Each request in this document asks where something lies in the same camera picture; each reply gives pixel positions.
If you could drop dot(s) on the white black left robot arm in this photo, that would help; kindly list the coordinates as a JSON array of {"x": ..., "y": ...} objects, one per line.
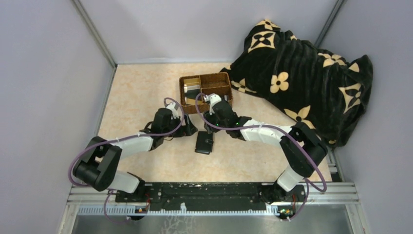
[{"x": 97, "y": 165}]

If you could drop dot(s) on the black leather card holder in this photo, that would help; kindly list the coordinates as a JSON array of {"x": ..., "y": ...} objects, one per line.
[{"x": 204, "y": 143}]

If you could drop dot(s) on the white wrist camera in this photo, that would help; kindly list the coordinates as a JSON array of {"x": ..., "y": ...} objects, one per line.
[
  {"x": 173, "y": 107},
  {"x": 212, "y": 100}
]

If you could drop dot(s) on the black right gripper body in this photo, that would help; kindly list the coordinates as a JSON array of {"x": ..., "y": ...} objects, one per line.
[{"x": 210, "y": 126}]

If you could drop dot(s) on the brown wicker divided basket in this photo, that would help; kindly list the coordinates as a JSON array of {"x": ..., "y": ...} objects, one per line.
[{"x": 218, "y": 83}]

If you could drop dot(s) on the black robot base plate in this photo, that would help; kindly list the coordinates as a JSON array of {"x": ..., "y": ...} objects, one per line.
[{"x": 211, "y": 197}]

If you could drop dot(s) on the black card in basket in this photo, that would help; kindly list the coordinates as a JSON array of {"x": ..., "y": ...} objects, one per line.
[{"x": 191, "y": 94}]

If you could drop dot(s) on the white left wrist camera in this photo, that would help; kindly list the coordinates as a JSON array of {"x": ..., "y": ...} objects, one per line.
[{"x": 173, "y": 107}]

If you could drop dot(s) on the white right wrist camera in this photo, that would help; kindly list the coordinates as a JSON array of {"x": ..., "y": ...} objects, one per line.
[{"x": 212, "y": 100}]

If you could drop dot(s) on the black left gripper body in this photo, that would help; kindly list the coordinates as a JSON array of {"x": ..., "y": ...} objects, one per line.
[{"x": 186, "y": 128}]

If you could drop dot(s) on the gold card in basket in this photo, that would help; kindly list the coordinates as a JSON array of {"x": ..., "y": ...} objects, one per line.
[{"x": 190, "y": 101}]

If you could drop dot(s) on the aluminium frame rail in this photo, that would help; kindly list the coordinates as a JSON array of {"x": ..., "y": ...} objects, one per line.
[{"x": 91, "y": 202}]

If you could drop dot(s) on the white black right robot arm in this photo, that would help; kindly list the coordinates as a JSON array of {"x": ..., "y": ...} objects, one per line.
[{"x": 302, "y": 148}]

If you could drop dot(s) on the silver card in basket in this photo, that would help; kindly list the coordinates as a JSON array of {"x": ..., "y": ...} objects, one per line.
[{"x": 191, "y": 86}]

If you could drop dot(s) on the black floral patterned blanket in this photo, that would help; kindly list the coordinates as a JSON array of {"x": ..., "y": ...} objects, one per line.
[{"x": 309, "y": 84}]

